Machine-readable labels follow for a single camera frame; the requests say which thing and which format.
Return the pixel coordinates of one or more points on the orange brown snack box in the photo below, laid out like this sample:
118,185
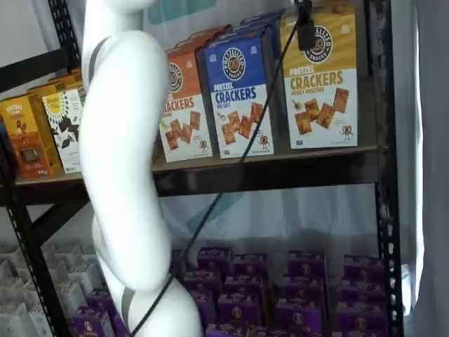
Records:
42,89
24,140

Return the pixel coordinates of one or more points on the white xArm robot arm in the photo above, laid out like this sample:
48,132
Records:
119,140

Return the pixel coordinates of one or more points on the blue white pretzel crackers box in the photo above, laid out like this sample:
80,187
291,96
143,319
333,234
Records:
238,59

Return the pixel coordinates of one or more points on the white snack box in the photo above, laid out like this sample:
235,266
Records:
59,259
15,321
70,298
35,324
10,289
8,259

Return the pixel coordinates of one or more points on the teal tape strip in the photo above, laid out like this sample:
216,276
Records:
182,10
224,210

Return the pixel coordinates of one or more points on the black metal shelf rack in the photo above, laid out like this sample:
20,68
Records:
298,179

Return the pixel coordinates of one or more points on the yellow white pretzel crackers box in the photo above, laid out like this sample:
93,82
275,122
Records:
322,116

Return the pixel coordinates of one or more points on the white plastic curtain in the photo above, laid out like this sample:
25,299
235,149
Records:
428,140

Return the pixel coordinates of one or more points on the white black cracker box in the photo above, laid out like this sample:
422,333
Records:
63,140

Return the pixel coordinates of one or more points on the purple snack box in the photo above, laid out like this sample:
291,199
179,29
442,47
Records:
120,326
207,305
365,267
298,319
238,310
307,267
250,267
301,291
363,288
89,323
361,323
214,259
99,298
177,261
228,330
203,281
245,286

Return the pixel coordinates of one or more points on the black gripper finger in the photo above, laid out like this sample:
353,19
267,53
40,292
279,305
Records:
306,35

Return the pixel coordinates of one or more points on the orange white pretzel crackers box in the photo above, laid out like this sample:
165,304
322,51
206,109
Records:
186,133

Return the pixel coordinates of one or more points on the translucent plastic sheet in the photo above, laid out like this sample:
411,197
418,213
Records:
280,217

